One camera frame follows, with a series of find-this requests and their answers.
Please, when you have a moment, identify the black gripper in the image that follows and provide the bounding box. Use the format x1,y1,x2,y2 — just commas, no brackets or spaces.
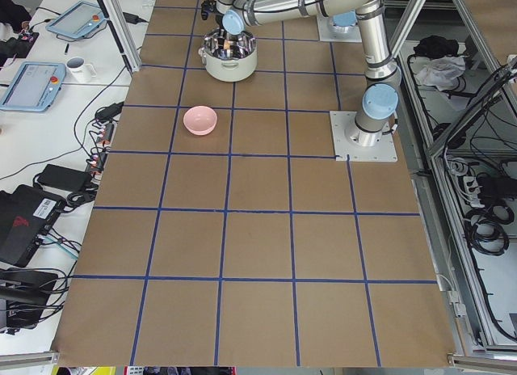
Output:
200,0,222,19

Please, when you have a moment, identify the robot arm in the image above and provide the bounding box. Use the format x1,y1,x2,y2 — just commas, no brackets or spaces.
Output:
199,0,400,147

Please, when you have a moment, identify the mint green pot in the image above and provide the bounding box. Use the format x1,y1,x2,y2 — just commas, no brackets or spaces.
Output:
198,28,258,82

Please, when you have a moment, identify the black power adapter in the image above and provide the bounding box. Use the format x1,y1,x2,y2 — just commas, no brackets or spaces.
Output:
123,12,146,24

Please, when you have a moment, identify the pink bowl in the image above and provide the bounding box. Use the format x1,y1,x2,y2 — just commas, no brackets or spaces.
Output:
183,106,217,136

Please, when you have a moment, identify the teach pendant far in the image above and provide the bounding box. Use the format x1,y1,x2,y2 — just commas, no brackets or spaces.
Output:
46,1,106,40

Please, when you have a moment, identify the teach pendant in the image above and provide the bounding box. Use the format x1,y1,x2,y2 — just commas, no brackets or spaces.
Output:
1,61,66,112
46,1,106,40

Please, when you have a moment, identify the white mug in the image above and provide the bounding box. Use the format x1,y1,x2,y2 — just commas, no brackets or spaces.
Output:
65,57,97,84

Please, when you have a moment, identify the power strip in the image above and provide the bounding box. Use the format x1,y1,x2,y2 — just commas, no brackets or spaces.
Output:
85,122,116,177

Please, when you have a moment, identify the teach pendant near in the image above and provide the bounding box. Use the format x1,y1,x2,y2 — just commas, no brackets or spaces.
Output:
1,61,66,112

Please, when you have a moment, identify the black cloth heap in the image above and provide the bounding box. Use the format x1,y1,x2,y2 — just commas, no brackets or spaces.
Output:
414,35,459,60

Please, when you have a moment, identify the black power brick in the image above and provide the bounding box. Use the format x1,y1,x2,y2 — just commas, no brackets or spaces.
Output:
33,164,92,192

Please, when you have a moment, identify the white cloth heap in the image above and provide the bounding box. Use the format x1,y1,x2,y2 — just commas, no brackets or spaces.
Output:
415,57,468,111

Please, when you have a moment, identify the black device bottom left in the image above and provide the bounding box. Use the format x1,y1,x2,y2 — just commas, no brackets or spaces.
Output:
1,268,60,335

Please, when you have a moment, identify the aluminium frame post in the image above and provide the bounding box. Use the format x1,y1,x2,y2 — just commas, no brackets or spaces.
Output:
97,0,141,74

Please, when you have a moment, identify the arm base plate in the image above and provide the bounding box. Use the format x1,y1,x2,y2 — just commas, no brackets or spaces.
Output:
330,111,397,162
317,11,361,43

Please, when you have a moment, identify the aluminium cage frame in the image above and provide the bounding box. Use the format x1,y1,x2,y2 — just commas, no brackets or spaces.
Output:
383,0,516,374

